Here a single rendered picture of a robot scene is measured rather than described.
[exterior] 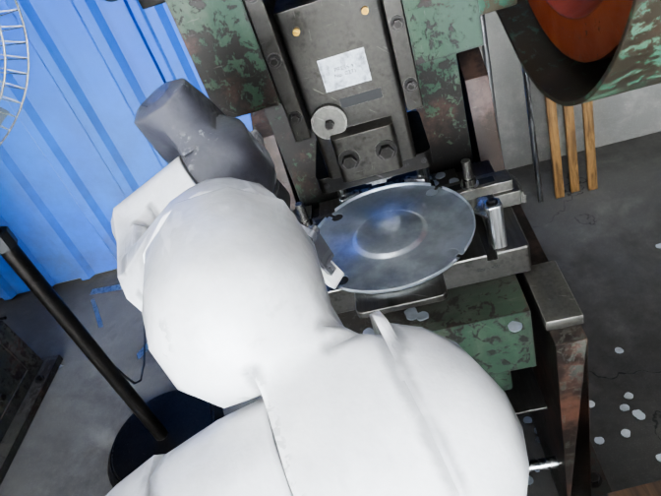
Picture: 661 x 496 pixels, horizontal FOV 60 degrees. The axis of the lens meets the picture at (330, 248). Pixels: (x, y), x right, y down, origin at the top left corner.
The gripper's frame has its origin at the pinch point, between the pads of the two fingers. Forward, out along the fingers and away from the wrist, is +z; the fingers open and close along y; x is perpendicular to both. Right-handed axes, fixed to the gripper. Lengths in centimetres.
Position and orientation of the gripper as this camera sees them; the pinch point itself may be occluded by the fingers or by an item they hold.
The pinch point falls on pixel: (326, 270)
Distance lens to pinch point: 89.3
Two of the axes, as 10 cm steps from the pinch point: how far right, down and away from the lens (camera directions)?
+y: 7.2, 2.4, -6.5
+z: 4.7, 5.2, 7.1
